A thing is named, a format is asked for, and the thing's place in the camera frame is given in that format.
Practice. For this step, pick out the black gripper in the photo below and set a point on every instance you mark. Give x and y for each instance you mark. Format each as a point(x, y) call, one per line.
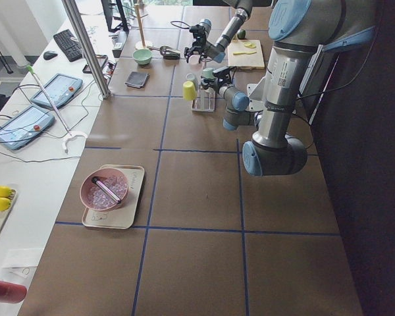
point(201, 46)
point(212, 83)

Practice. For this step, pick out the mint green plastic cup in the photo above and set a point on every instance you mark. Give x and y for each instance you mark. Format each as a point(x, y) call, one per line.
point(207, 73)

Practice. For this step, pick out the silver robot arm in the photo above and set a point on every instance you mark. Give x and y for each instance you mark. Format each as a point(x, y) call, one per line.
point(297, 29)
point(216, 52)

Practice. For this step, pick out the grey-blue plastic cup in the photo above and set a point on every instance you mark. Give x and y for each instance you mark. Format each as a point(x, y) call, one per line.
point(193, 78)

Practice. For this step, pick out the white cup holder rack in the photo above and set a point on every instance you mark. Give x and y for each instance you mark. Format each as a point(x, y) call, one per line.
point(205, 100)

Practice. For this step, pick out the yellow plastic cup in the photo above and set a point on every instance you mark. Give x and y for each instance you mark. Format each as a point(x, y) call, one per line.
point(189, 91)

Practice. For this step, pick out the metal scoop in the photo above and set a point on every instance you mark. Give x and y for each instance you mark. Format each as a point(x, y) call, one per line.
point(166, 52)

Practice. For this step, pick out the wooden cutting board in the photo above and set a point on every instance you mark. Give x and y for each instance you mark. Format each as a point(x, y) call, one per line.
point(243, 57)

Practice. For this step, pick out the lemon slice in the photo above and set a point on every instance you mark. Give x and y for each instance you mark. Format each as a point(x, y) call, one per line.
point(249, 44)

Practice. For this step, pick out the green avocado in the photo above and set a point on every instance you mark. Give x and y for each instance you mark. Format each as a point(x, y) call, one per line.
point(241, 34)

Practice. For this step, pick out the mint green bowl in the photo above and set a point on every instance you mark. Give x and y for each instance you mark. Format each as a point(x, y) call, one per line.
point(142, 56)

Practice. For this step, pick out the wooden mug tree stand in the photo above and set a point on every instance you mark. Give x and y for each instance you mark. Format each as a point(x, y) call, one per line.
point(143, 43)

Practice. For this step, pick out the grey folded cloth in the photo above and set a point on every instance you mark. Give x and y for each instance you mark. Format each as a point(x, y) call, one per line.
point(137, 79)

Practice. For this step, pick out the black keyboard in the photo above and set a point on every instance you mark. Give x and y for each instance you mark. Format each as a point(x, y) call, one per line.
point(70, 47)

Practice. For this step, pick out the upper teach pendant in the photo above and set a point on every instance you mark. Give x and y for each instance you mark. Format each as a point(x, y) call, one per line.
point(61, 89)

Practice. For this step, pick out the teach pendant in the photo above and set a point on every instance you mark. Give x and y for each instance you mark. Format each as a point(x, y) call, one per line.
point(25, 127)
point(61, 89)

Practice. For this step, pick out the black computer mouse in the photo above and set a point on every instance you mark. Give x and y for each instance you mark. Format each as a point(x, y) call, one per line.
point(48, 55)

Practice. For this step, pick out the white grabber stick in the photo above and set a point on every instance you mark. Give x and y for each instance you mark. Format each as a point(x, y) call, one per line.
point(70, 134)

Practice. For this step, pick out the beige plastic tray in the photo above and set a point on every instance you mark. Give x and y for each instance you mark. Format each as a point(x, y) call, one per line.
point(123, 216)

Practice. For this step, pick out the pink bowl with beads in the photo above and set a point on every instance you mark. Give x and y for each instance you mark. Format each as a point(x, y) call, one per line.
point(94, 198)

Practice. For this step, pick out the lower teach pendant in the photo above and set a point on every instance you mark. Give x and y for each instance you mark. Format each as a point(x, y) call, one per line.
point(25, 127)

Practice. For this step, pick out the red bottle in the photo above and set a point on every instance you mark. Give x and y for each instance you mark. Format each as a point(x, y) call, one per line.
point(11, 292)

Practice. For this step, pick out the aluminium frame post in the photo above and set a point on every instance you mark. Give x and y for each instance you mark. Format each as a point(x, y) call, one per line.
point(75, 18)

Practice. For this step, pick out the purple metal scoop handle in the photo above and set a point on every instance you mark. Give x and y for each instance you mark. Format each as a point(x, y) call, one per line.
point(107, 191)

